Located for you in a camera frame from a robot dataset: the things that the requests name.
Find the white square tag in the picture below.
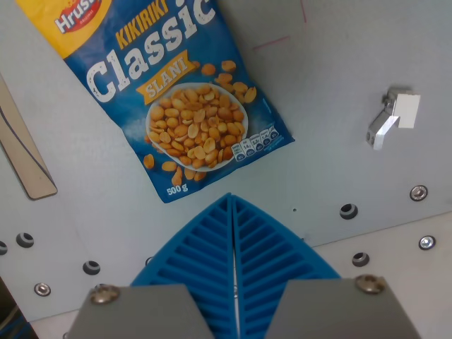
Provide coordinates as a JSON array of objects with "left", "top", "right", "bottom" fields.
[{"left": 393, "top": 92, "right": 422, "bottom": 129}]

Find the blue object at table edge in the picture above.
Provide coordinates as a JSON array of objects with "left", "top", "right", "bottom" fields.
[{"left": 0, "top": 310, "right": 37, "bottom": 339}]

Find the beige wooden strip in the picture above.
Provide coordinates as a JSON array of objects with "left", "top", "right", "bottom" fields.
[{"left": 0, "top": 72, "right": 59, "bottom": 201}]

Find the small metal bracket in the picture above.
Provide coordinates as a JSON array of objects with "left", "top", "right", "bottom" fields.
[{"left": 367, "top": 85, "right": 412, "bottom": 151}]

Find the blue peanut snack bag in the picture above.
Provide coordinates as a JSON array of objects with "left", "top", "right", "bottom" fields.
[{"left": 16, "top": 0, "right": 296, "bottom": 205}]

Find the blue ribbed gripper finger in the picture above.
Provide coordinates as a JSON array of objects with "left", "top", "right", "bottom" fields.
[
  {"left": 231, "top": 194, "right": 422, "bottom": 339},
  {"left": 66, "top": 192, "right": 237, "bottom": 339}
]

